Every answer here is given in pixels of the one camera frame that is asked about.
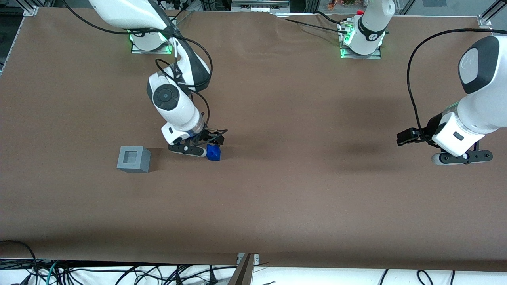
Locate gray square socket base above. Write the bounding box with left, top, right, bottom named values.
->
left=117, top=146, right=151, bottom=173

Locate brown table cover sheet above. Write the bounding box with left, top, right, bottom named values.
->
left=0, top=7, right=507, bottom=273

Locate grey diagonal support beam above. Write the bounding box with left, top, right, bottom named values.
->
left=227, top=253, right=255, bottom=285

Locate white power strip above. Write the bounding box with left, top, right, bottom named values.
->
left=231, top=0, right=290, bottom=12

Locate right wrist grey camera box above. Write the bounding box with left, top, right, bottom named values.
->
left=168, top=143, right=207, bottom=158

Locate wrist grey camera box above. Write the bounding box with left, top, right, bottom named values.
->
left=168, top=143, right=207, bottom=158
left=431, top=150, right=493, bottom=166

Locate left wrist grey camera box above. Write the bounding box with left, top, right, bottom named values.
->
left=431, top=150, right=493, bottom=166

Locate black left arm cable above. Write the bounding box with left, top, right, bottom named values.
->
left=407, top=28, right=507, bottom=137

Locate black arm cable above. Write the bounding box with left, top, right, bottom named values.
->
left=407, top=28, right=507, bottom=137
left=60, top=0, right=213, bottom=127

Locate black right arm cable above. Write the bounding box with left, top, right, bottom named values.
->
left=60, top=0, right=213, bottom=127

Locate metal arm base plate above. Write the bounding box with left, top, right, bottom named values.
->
left=131, top=40, right=173, bottom=55
left=340, top=47, right=382, bottom=60

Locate aluminium frame corner profile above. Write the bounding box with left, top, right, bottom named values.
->
left=22, top=0, right=40, bottom=17
left=477, top=0, right=507, bottom=29

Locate short black base cable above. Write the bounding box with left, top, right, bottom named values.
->
left=315, top=11, right=348, bottom=26

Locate long black base cable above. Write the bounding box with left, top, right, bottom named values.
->
left=273, top=14, right=350, bottom=36

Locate teal floor cable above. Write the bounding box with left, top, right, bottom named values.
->
left=45, top=260, right=61, bottom=285

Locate black looped floor cable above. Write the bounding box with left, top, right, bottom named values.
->
left=0, top=240, right=39, bottom=285

